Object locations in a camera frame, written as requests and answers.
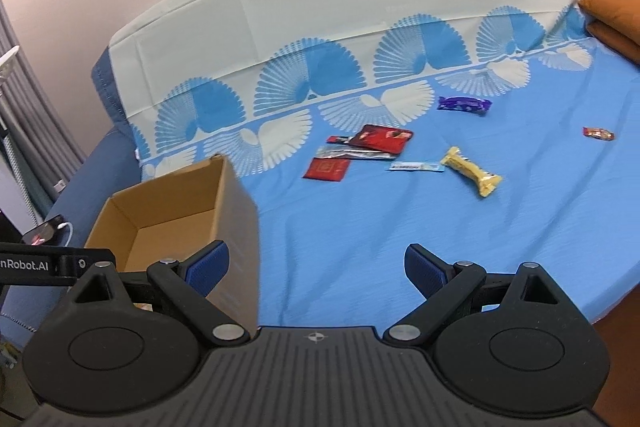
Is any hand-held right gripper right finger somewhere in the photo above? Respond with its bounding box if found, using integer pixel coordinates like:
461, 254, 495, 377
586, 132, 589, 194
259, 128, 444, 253
383, 244, 572, 348

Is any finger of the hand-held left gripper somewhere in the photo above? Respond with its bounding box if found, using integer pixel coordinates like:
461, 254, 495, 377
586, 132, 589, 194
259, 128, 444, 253
56, 248, 117, 283

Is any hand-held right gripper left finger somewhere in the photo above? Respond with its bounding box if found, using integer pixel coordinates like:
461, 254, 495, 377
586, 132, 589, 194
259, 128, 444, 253
69, 241, 251, 348

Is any brown cardboard box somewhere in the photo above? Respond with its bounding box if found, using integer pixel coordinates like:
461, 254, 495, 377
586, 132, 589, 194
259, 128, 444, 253
83, 154, 260, 333

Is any light blue strip packet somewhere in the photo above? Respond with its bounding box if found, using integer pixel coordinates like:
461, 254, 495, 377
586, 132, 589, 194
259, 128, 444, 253
384, 161, 446, 172

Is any yellow snack bar packet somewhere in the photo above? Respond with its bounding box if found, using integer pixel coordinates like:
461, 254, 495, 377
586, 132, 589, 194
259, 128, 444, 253
440, 146, 503, 199

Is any dark red snack packet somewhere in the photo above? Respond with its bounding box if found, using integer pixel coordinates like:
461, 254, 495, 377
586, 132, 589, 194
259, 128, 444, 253
348, 124, 414, 155

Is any silver snack packet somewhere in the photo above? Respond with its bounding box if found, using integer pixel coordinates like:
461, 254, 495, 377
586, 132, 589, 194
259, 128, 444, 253
315, 144, 394, 162

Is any red square packet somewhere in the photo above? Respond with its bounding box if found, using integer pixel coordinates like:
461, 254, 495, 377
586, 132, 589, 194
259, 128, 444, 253
302, 158, 351, 182

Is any purple snack packet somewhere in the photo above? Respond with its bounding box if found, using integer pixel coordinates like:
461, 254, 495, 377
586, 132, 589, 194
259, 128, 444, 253
437, 96, 493, 114

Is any black smartphone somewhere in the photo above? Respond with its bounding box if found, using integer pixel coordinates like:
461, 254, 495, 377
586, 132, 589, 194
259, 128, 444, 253
22, 214, 66, 248

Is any blue fan-print bed sheet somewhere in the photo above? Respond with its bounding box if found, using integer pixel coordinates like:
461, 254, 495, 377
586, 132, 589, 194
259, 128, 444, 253
107, 0, 640, 329

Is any grey curtain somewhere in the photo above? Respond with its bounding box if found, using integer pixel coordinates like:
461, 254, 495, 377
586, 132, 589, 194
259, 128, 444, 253
0, 0, 87, 228

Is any white stand part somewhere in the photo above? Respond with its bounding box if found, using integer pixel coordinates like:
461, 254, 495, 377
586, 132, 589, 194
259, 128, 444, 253
0, 46, 22, 84

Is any orange pillow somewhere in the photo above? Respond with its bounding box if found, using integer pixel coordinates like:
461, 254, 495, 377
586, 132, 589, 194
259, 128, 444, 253
586, 21, 640, 68
577, 0, 640, 44

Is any white charging cable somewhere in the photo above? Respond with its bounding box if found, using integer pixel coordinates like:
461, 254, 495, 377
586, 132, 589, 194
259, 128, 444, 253
54, 221, 77, 249

